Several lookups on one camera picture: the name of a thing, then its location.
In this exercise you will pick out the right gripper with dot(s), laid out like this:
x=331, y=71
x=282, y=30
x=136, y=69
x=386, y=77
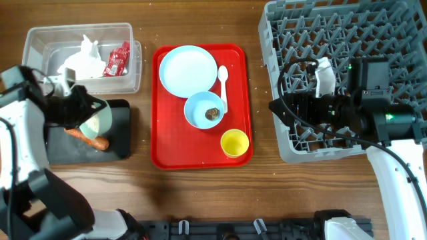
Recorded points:
x=297, y=108

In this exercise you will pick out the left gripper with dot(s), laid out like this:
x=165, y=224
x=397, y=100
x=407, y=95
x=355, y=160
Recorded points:
x=81, y=92

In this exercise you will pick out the white rice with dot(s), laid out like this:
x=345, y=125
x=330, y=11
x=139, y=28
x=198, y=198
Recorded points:
x=93, y=123

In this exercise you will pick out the green bowl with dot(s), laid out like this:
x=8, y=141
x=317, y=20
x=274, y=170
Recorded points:
x=105, y=117

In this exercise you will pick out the white napkin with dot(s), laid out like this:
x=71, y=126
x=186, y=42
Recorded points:
x=86, y=63

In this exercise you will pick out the orange carrot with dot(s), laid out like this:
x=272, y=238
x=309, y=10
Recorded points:
x=99, y=143

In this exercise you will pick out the red sauce packet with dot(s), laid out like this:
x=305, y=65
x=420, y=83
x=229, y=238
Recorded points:
x=117, y=61

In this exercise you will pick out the yellow cup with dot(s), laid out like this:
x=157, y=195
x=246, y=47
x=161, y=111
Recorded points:
x=234, y=143

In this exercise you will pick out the brown food scrap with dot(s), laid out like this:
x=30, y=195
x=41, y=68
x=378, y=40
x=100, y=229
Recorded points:
x=212, y=114

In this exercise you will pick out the light blue bowl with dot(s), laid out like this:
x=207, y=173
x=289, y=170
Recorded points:
x=196, y=106

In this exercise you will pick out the light blue plate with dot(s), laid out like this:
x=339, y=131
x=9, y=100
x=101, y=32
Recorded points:
x=187, y=70

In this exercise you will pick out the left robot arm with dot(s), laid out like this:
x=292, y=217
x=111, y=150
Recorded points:
x=35, y=203

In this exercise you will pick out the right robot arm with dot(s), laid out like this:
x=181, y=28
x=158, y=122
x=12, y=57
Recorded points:
x=389, y=133

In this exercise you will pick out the grey dishwasher rack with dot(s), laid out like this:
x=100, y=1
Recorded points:
x=341, y=30

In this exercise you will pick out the black plastic tray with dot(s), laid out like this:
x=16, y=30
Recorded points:
x=64, y=149

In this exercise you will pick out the white plastic spoon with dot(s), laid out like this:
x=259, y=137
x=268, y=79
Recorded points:
x=223, y=77

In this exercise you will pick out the clear plastic bin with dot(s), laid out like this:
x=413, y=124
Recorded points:
x=47, y=48

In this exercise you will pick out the red serving tray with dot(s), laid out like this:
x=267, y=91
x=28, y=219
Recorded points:
x=175, y=144

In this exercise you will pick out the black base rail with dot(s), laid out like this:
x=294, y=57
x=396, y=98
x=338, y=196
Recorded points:
x=289, y=229

